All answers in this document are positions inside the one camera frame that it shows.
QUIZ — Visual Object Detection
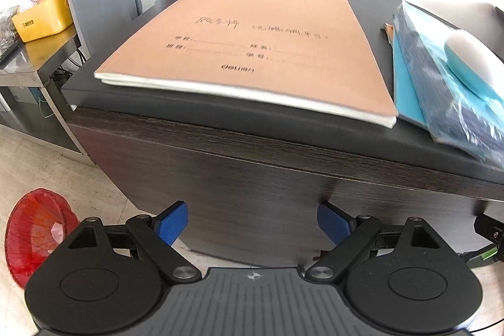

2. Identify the blue plastic bag stack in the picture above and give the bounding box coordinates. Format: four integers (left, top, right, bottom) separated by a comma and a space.
386, 1, 503, 168

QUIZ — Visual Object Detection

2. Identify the metal side table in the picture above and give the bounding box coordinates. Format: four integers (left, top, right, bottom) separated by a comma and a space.
1, 26, 90, 162

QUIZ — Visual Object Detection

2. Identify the yellow plastic box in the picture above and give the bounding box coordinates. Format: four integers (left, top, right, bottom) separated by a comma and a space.
11, 0, 73, 43

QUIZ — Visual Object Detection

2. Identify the white round container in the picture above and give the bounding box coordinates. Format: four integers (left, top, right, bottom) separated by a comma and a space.
444, 30, 503, 102

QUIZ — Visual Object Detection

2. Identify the brown notebook on desk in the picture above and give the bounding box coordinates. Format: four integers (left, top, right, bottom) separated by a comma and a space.
94, 0, 398, 128

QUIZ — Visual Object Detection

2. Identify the black desk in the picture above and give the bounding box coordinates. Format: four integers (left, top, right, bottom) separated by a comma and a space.
62, 0, 503, 183

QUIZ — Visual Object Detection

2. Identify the red waste bin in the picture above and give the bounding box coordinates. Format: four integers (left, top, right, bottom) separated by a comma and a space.
4, 188, 79, 288

